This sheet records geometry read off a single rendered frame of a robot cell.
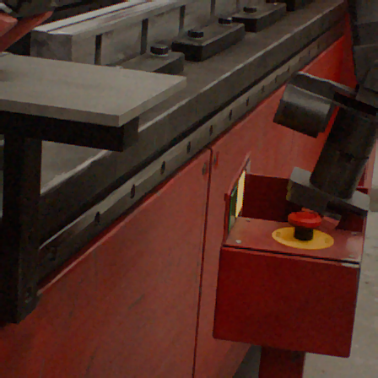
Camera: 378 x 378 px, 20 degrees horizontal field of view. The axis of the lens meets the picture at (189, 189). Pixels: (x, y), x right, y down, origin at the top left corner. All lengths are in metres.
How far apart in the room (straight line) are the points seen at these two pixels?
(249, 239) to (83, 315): 0.21
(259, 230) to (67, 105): 0.48
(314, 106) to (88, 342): 0.38
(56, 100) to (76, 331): 0.41
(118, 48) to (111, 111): 0.74
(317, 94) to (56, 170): 0.35
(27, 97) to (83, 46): 0.57
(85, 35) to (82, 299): 0.39
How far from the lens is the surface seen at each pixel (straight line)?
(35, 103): 0.84
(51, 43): 1.39
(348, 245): 1.24
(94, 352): 1.27
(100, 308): 1.26
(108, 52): 1.52
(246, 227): 1.26
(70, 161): 1.14
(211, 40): 1.84
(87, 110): 0.82
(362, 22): 1.27
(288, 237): 1.24
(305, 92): 1.28
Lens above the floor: 1.18
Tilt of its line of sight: 17 degrees down
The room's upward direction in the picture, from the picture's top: 4 degrees clockwise
